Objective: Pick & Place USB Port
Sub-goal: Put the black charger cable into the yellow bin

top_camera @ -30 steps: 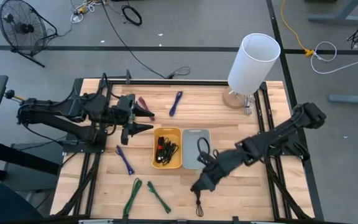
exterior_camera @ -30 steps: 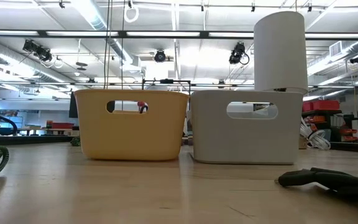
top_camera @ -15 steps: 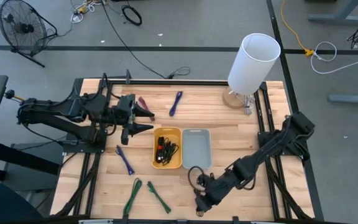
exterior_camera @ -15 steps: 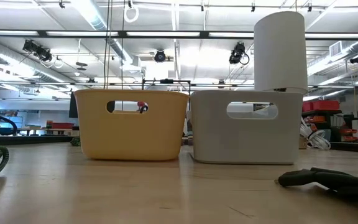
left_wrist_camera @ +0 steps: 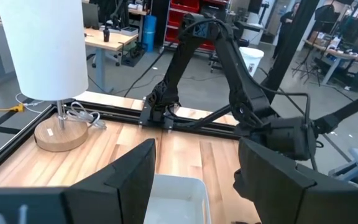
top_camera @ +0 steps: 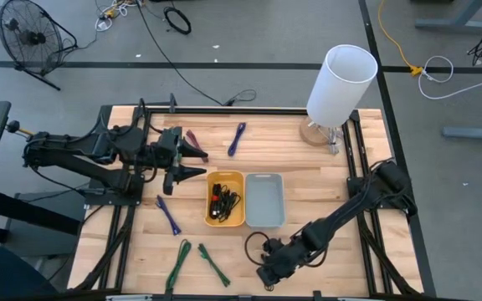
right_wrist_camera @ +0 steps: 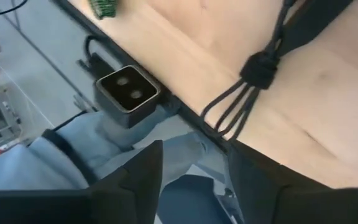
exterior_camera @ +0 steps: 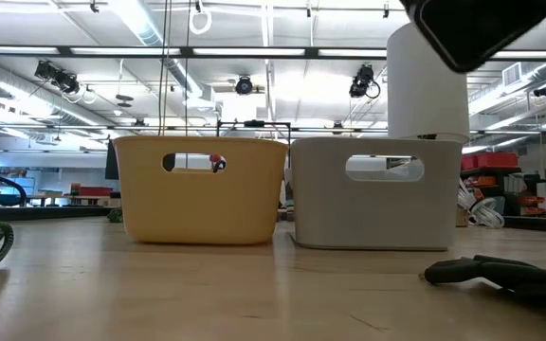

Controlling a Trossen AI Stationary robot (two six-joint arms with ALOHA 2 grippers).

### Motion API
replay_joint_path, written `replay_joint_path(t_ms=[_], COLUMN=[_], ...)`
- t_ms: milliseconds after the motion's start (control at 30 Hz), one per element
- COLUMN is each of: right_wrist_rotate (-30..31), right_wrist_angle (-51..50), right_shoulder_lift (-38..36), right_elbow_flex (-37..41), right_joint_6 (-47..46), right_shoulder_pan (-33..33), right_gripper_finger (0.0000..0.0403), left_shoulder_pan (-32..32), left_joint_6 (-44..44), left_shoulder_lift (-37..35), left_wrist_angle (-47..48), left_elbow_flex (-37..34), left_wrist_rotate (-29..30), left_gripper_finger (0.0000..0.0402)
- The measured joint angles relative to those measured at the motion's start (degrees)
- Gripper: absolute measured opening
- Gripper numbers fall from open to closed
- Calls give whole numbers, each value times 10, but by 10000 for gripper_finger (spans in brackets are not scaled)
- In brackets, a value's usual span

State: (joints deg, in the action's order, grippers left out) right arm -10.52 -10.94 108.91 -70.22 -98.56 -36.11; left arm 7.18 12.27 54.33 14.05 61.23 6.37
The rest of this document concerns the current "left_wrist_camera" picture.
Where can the round table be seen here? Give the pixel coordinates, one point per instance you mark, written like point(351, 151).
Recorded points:
point(337, 54)

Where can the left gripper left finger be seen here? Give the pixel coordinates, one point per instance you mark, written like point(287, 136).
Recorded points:
point(120, 186)

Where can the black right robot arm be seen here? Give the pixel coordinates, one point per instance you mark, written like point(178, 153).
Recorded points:
point(238, 77)

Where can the white trash bin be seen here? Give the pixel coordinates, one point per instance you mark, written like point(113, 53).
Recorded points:
point(251, 60)

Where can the black bottle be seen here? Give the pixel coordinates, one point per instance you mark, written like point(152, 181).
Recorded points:
point(106, 34)

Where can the red bin storage rack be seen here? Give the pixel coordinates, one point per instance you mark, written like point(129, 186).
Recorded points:
point(185, 18)

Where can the white shade table lamp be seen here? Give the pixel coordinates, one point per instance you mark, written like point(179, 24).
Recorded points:
point(42, 46)

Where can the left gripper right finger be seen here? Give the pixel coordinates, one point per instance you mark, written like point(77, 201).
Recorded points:
point(291, 199)

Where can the light grey plastic bin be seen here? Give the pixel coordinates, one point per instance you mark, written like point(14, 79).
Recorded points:
point(176, 199)

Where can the blue barrel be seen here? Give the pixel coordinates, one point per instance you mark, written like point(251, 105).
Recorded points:
point(149, 32)

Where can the person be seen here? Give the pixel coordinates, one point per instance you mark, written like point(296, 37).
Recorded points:
point(286, 28)

